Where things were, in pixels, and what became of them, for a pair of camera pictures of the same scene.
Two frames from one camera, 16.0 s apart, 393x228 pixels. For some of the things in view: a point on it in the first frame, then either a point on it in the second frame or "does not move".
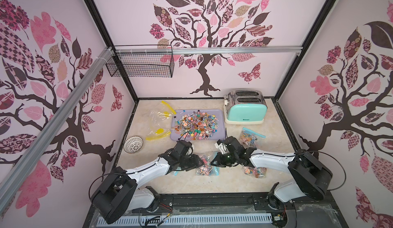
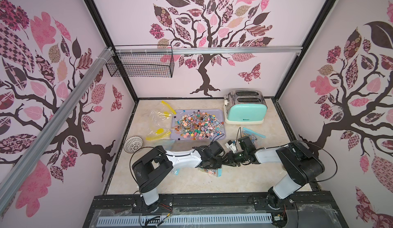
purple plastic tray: [197, 124] does not move
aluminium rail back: [208, 50] does not move
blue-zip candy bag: [207, 169] -> [166, 143]
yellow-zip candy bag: [156, 133] does not move
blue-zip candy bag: [259, 172] -> [217, 172]
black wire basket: [142, 65] does not move
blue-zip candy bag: [250, 139] does not move
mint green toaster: [243, 107] does not move
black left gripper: [195, 159] -> [219, 159]
